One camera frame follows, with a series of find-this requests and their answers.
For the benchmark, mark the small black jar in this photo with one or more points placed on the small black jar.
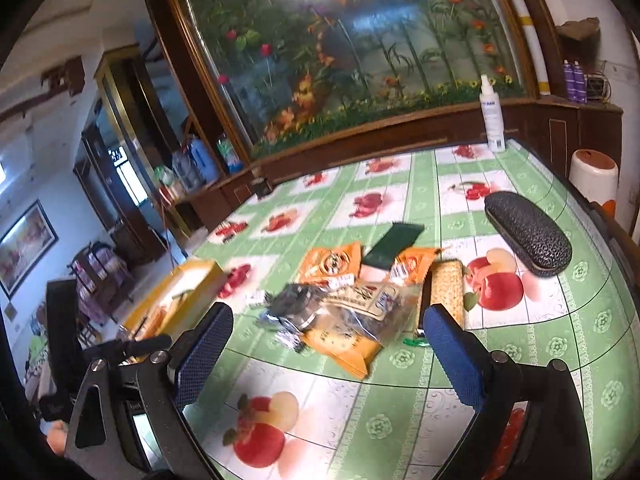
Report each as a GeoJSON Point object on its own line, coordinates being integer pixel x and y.
{"type": "Point", "coordinates": [261, 187]}

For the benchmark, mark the blue thermos jug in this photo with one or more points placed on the blue thermos jug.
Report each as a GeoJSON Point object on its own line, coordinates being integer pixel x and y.
{"type": "Point", "coordinates": [206, 165]}

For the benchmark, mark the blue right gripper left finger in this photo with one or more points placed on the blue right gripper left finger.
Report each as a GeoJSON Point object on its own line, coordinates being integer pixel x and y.
{"type": "Point", "coordinates": [196, 352]}

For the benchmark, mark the yellow cardboard tray box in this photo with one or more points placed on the yellow cardboard tray box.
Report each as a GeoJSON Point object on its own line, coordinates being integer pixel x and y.
{"type": "Point", "coordinates": [178, 303]}

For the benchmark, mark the orange round-logo snack packet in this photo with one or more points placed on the orange round-logo snack packet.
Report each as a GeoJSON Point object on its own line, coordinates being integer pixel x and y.
{"type": "Point", "coordinates": [330, 266]}

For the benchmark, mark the small orange snack packet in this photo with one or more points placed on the small orange snack packet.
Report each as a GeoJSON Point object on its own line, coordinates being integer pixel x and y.
{"type": "Point", "coordinates": [411, 266]}

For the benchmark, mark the green white bag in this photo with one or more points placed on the green white bag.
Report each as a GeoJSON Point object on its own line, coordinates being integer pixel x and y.
{"type": "Point", "coordinates": [164, 176]}

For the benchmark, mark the cracker pack green wrapper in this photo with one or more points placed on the cracker pack green wrapper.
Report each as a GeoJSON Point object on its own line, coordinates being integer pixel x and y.
{"type": "Point", "coordinates": [446, 287]}

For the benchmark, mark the white orange stool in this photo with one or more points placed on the white orange stool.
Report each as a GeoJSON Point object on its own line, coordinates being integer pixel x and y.
{"type": "Point", "coordinates": [595, 175]}

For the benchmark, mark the black glasses case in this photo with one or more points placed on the black glasses case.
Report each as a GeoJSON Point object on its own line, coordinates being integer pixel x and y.
{"type": "Point", "coordinates": [533, 236]}

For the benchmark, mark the green fruit pattern tablecloth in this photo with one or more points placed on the green fruit pattern tablecloth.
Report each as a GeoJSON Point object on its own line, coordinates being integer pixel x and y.
{"type": "Point", "coordinates": [562, 389]}

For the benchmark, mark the clear bag dried snack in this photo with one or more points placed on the clear bag dried snack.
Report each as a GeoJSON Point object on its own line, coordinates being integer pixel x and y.
{"type": "Point", "coordinates": [379, 311]}

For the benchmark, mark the dark green snack packet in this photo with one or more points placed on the dark green snack packet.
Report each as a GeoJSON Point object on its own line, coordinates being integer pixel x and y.
{"type": "Point", "coordinates": [400, 236]}

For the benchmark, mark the white spray bottle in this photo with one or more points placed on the white spray bottle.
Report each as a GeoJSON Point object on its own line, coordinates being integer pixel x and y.
{"type": "Point", "coordinates": [492, 114]}

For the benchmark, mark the grey thermos jug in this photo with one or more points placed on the grey thermos jug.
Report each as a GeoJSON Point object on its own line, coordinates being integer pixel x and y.
{"type": "Point", "coordinates": [187, 172]}

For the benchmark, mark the large orange biscuit packet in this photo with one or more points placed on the large orange biscuit packet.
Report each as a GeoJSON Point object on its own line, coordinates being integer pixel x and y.
{"type": "Point", "coordinates": [352, 352]}

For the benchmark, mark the left hand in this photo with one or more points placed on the left hand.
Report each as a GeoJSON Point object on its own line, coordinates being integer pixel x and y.
{"type": "Point", "coordinates": [57, 436]}

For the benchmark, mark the purple bottle pair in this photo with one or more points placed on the purple bottle pair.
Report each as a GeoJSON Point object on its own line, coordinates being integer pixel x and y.
{"type": "Point", "coordinates": [575, 81]}

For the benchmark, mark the wooden chair with cushion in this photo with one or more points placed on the wooden chair with cushion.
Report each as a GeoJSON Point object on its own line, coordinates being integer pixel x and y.
{"type": "Point", "coordinates": [103, 282]}

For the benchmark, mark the framed wall painting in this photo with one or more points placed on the framed wall painting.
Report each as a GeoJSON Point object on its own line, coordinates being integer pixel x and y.
{"type": "Point", "coordinates": [23, 245]}

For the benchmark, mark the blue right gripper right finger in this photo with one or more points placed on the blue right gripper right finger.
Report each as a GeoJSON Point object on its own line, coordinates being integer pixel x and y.
{"type": "Point", "coordinates": [461, 355]}

